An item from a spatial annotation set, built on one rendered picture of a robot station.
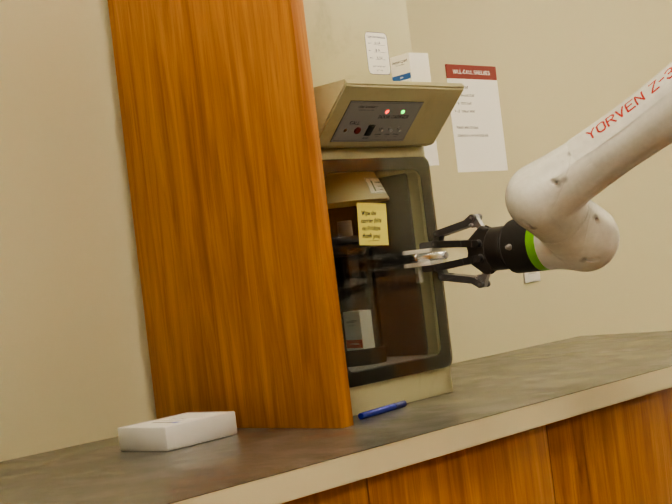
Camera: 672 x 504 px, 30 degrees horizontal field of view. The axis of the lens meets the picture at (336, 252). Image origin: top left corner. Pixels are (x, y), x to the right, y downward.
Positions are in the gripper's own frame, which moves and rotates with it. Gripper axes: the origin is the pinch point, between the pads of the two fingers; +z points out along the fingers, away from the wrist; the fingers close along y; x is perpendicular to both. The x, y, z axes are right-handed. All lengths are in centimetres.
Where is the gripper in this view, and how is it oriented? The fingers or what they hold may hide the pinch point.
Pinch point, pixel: (422, 257)
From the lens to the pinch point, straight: 227.5
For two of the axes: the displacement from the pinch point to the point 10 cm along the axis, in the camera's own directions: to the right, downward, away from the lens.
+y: -1.2, -9.9, 0.1
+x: -6.9, 0.7, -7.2
